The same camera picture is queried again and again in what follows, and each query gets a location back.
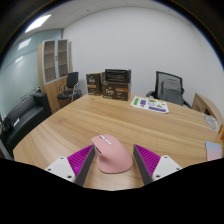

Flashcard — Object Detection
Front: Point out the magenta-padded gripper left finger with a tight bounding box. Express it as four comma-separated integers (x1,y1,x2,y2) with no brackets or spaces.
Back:
44,144,97,187

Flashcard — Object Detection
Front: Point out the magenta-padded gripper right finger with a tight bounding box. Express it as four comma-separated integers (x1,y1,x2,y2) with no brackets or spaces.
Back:
133,143,183,186

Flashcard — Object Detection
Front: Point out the pink computer mouse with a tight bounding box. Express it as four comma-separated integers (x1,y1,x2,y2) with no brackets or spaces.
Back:
90,133,134,174

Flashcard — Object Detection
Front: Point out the pink and blue mouse pad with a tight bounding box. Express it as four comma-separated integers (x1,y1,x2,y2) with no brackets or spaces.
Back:
204,140,223,162

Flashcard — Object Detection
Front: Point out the white sheet with coloured stickers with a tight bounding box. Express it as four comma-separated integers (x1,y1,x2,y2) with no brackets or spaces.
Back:
130,95,170,115

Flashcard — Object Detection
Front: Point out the grey backpack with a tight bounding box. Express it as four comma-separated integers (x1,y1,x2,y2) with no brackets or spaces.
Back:
158,78,186,106

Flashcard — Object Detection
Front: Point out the black leather sofa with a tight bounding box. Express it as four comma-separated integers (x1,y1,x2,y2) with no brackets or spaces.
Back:
0,92,53,158

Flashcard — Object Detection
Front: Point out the large dark brown carton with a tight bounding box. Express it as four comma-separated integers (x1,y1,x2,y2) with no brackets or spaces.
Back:
101,80,132,102

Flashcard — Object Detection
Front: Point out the black visitor chair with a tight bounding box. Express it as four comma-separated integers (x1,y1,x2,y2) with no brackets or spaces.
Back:
56,71,83,110

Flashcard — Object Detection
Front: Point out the orange-brown cardboard box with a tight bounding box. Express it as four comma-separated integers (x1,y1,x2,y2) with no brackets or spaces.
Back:
217,123,224,140

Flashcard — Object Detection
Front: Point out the small dark brown carton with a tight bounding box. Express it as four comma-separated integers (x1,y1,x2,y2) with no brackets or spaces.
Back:
85,72,104,97

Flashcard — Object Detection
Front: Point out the wooden cabinet with glass doors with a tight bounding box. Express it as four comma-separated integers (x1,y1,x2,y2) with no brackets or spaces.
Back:
36,38,80,114

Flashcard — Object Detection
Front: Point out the black mesh office chair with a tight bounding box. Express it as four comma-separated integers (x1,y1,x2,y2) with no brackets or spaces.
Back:
145,70,193,109

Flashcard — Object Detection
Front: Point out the black tray box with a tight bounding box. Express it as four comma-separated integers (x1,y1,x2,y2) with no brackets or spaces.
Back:
103,68,132,85

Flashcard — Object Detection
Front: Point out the rectangular ceiling light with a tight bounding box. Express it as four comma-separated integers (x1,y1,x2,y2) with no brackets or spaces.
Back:
24,13,52,34

